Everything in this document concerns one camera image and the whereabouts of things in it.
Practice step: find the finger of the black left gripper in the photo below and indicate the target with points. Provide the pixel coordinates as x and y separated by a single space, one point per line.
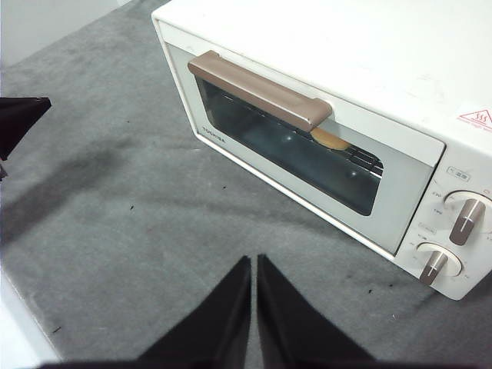
17 123

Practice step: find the red hot-surface warning sticker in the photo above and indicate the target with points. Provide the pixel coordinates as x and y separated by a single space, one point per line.
478 119

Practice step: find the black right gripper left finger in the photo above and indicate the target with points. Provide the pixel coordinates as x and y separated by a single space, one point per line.
215 326

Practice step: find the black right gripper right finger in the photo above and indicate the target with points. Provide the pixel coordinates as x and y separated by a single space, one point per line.
296 326

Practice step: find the beige oven knob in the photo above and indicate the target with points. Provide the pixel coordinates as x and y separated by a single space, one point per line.
467 221
436 265

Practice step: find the golden bread loaf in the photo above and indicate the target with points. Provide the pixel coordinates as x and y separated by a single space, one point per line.
330 139

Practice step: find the white Toshiba toaster oven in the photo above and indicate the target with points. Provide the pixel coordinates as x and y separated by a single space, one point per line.
346 46

